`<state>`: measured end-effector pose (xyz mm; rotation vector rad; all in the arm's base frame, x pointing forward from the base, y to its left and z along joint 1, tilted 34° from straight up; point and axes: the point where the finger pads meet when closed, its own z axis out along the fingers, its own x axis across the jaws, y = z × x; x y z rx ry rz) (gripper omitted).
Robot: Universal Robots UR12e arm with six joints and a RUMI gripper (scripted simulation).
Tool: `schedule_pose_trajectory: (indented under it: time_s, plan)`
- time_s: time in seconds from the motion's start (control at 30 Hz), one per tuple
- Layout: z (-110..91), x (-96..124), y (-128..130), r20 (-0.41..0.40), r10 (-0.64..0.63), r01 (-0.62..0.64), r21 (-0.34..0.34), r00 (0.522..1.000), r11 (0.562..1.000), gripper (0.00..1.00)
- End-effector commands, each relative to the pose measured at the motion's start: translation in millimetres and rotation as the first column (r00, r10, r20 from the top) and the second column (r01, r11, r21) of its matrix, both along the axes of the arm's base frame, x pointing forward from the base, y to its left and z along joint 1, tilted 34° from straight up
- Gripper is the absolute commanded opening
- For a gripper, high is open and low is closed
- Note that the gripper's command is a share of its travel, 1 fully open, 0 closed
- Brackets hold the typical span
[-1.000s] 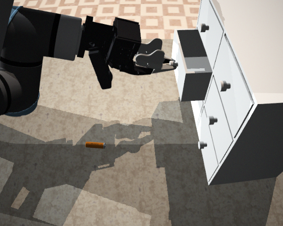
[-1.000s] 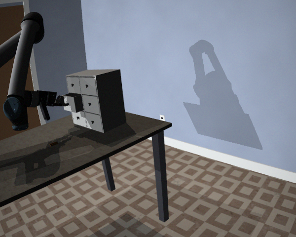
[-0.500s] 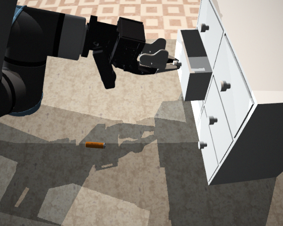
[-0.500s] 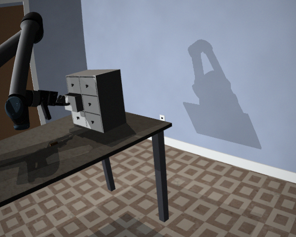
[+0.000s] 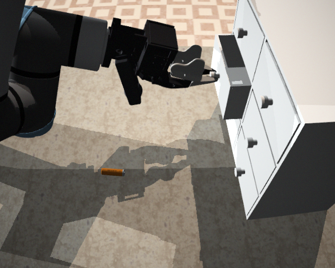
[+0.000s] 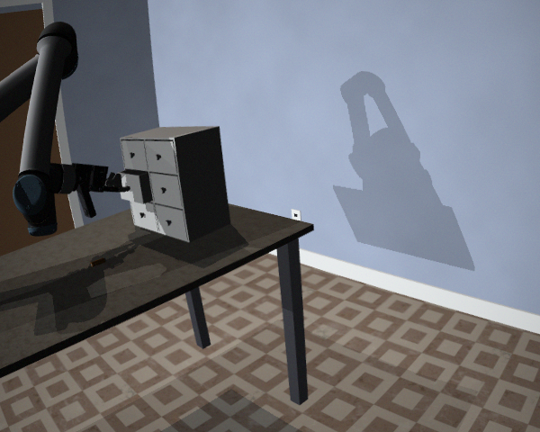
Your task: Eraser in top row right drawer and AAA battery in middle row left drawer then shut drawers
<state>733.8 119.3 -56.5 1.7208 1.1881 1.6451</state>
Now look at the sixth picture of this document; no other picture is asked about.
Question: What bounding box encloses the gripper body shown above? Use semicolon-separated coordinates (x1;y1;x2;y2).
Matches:
72;163;108;193

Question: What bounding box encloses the orange battery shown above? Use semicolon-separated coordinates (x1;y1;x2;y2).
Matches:
91;257;106;267

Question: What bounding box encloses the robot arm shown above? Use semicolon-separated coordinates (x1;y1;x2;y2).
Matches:
0;22;78;237

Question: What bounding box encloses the grey chest of drawers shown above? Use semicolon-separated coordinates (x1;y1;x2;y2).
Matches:
120;126;230;243

